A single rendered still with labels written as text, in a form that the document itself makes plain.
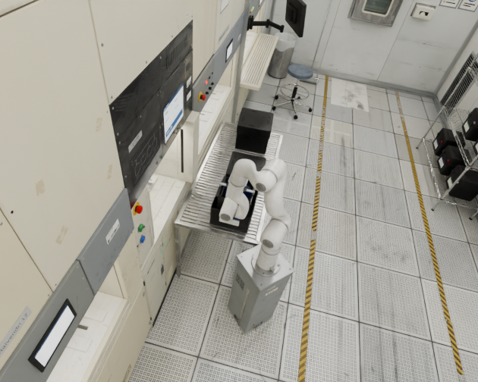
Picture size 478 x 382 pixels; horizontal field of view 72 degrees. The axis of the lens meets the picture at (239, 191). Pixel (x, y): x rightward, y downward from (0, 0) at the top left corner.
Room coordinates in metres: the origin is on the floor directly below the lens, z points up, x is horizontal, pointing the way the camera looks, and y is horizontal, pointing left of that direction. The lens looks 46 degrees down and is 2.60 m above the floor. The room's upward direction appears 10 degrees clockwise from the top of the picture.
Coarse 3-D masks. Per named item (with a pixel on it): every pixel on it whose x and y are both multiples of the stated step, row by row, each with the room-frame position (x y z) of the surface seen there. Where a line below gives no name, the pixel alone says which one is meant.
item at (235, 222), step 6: (216, 198) 1.55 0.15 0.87; (216, 204) 1.57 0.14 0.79; (252, 204) 1.65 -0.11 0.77; (216, 210) 1.40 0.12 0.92; (252, 210) 1.59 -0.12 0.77; (210, 216) 1.41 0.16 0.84; (216, 216) 1.40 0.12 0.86; (210, 222) 1.41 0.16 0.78; (216, 222) 1.40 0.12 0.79; (222, 222) 1.40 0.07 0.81; (228, 222) 1.39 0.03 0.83; (234, 222) 1.39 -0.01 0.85; (240, 222) 1.38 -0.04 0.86; (246, 222) 1.38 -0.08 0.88; (228, 228) 1.39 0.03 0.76; (234, 228) 1.39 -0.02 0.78; (240, 228) 1.38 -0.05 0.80; (246, 228) 1.38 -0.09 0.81
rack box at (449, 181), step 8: (456, 168) 3.01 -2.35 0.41; (464, 168) 2.99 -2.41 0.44; (472, 168) 3.01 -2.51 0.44; (448, 176) 3.04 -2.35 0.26; (456, 176) 2.91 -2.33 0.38; (464, 176) 2.86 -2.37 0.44; (472, 176) 2.87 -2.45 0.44; (448, 184) 2.92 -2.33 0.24; (456, 184) 2.80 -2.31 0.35; (464, 184) 2.78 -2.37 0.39; (472, 184) 2.77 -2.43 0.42; (456, 192) 2.78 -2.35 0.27; (464, 192) 2.77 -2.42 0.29; (472, 192) 2.76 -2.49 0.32
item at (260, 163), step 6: (234, 156) 2.05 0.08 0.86; (240, 156) 2.06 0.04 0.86; (246, 156) 2.07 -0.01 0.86; (252, 156) 2.08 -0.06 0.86; (258, 156) 2.10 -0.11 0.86; (234, 162) 1.97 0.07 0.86; (258, 162) 2.02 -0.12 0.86; (264, 162) 2.03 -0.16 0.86; (228, 168) 1.89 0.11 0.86; (258, 168) 1.95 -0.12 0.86; (228, 174) 1.83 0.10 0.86
